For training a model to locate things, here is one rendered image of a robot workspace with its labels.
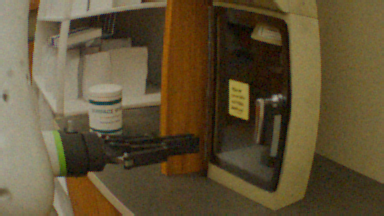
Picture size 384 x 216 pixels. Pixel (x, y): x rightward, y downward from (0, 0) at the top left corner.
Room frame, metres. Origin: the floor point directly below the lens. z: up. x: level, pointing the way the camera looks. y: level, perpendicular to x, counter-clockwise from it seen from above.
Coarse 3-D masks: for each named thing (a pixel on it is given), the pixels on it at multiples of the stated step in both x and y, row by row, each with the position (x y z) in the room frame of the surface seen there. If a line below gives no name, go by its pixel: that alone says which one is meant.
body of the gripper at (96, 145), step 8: (88, 136) 0.80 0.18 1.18; (96, 136) 0.80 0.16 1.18; (88, 144) 0.78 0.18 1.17; (96, 144) 0.79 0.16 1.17; (104, 144) 0.83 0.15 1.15; (88, 152) 0.77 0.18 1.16; (96, 152) 0.78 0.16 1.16; (104, 152) 0.79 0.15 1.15; (112, 152) 0.80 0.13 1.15; (120, 152) 0.81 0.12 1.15; (96, 160) 0.78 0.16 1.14; (104, 160) 0.79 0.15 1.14; (96, 168) 0.78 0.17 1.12
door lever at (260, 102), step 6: (276, 96) 1.01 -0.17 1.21; (258, 102) 0.99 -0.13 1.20; (264, 102) 0.99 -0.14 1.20; (270, 102) 1.00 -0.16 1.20; (276, 102) 1.01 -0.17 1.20; (258, 108) 0.99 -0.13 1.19; (264, 108) 0.99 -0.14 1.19; (258, 114) 0.99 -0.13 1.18; (258, 120) 0.99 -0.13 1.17; (258, 126) 0.99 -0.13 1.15; (258, 132) 0.99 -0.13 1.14; (258, 138) 0.99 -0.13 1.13
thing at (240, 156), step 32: (224, 32) 1.19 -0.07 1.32; (256, 32) 1.08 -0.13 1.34; (224, 64) 1.19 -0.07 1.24; (256, 64) 1.08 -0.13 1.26; (288, 64) 0.98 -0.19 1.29; (224, 96) 1.19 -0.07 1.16; (256, 96) 1.08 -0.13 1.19; (288, 96) 0.98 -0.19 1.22; (224, 128) 1.18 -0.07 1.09; (224, 160) 1.17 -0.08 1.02; (256, 160) 1.06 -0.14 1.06
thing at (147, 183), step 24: (72, 120) 1.70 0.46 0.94; (144, 120) 1.76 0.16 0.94; (120, 168) 1.27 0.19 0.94; (144, 168) 1.29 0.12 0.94; (312, 168) 1.26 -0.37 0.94; (336, 168) 1.23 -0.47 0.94; (120, 192) 1.09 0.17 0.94; (144, 192) 1.11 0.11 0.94; (168, 192) 1.13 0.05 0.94; (192, 192) 1.14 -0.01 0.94; (216, 192) 1.14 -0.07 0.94; (312, 192) 1.06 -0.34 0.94; (336, 192) 1.03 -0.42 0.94; (360, 192) 0.99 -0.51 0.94
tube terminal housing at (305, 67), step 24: (216, 0) 1.24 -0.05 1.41; (288, 0) 0.98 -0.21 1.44; (312, 0) 1.03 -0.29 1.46; (288, 24) 0.99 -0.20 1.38; (312, 24) 1.02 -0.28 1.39; (312, 48) 1.02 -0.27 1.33; (312, 72) 1.01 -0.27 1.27; (312, 96) 1.02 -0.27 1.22; (312, 120) 1.02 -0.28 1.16; (288, 144) 0.98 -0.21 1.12; (312, 144) 1.03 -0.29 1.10; (216, 168) 1.22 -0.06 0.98; (288, 168) 0.98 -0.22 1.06; (240, 192) 1.12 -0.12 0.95; (264, 192) 1.03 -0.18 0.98; (288, 192) 1.00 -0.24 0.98
